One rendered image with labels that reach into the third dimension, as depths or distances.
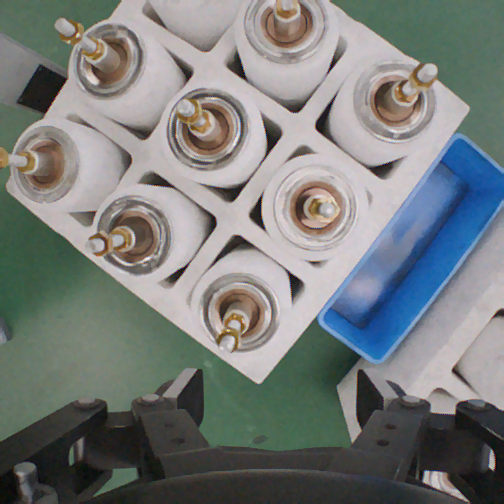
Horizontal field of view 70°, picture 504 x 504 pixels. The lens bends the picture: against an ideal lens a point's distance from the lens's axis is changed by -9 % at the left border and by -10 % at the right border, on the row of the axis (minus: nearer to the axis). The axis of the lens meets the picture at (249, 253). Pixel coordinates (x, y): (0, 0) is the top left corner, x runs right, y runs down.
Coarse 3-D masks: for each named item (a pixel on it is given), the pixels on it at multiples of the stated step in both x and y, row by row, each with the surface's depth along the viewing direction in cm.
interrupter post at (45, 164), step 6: (36, 156) 33; (42, 156) 34; (48, 156) 35; (36, 162) 33; (42, 162) 34; (48, 162) 35; (54, 162) 36; (36, 168) 33; (42, 168) 34; (48, 168) 35; (54, 168) 36; (30, 174) 33; (36, 174) 34; (42, 174) 35; (48, 174) 36
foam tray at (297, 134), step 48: (144, 0) 40; (192, 48) 40; (336, 48) 42; (384, 48) 39; (144, 144) 42; (288, 144) 41; (432, 144) 39; (192, 192) 42; (240, 192) 53; (384, 192) 41; (240, 240) 54; (144, 288) 44; (192, 288) 44; (336, 288) 42; (192, 336) 44; (288, 336) 43
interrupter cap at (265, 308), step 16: (208, 288) 36; (224, 288) 36; (240, 288) 36; (256, 288) 36; (208, 304) 36; (224, 304) 36; (256, 304) 36; (272, 304) 36; (208, 320) 36; (256, 320) 36; (272, 320) 36; (208, 336) 36; (256, 336) 36; (272, 336) 36; (240, 352) 36
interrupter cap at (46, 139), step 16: (48, 128) 35; (32, 144) 35; (48, 144) 35; (64, 144) 35; (64, 160) 36; (16, 176) 36; (32, 176) 36; (48, 176) 36; (64, 176) 36; (32, 192) 36; (48, 192) 36; (64, 192) 36
